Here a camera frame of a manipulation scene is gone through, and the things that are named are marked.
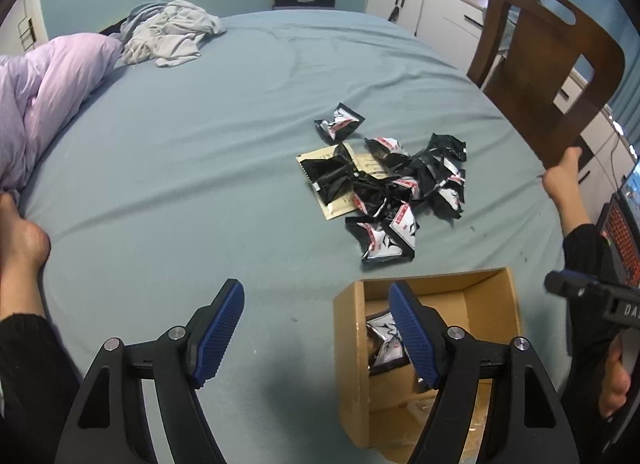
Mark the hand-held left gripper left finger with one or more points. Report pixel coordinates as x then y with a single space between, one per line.
215 339

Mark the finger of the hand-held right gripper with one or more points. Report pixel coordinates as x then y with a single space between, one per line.
570 285

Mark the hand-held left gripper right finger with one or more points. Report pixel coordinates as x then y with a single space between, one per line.
415 339

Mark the deer print snack packet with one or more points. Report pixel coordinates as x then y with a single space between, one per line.
385 344

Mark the brown cardboard box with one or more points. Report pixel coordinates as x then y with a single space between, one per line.
500 304

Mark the pile of black snack packets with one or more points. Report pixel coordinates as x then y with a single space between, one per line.
380 239

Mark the black snack packet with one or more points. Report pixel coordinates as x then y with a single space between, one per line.
342 124

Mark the person's right hand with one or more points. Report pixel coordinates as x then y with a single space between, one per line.
614 384

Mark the open laptop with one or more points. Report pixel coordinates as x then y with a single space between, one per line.
622 229

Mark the person's right foot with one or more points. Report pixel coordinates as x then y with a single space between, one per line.
560 179

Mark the person's foot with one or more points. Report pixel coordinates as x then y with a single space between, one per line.
22 244
560 179

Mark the beige twin sachet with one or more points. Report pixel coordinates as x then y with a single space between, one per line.
336 209

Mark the white desk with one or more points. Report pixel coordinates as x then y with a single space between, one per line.
600 131

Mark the beige single sachet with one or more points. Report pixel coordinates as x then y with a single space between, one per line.
367 164

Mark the person's left leg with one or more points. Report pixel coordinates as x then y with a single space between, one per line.
30 369

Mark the person's left foot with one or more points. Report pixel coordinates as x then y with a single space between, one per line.
22 244

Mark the dark wooden chair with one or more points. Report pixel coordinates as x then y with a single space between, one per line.
530 69

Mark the lilac duvet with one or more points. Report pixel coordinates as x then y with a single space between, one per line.
50 94

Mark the light grey crumpled garment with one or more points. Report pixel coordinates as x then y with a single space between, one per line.
170 39

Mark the white cabinet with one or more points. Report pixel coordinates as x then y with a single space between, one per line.
435 9

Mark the blue-grey crumpled garment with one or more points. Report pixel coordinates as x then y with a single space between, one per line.
137 14

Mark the white wall rack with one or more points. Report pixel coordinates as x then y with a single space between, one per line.
26 34

